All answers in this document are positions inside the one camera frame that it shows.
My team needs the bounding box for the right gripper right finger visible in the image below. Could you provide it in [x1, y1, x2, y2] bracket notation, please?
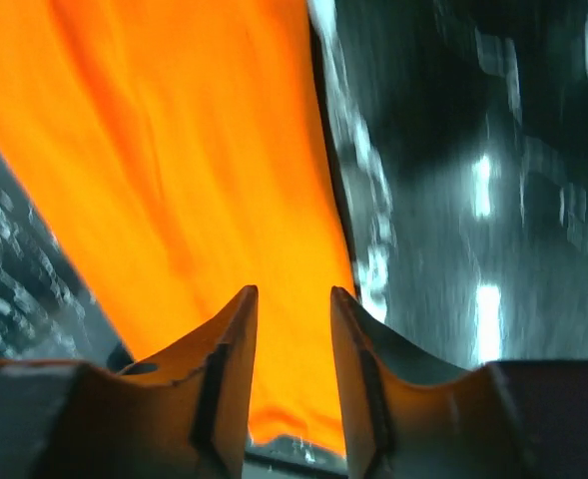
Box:
[330, 287, 588, 478]

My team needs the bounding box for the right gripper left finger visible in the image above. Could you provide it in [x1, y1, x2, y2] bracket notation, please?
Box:
[0, 285, 258, 478]

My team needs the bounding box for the orange t shirt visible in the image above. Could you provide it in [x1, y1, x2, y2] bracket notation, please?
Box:
[0, 1, 353, 454]

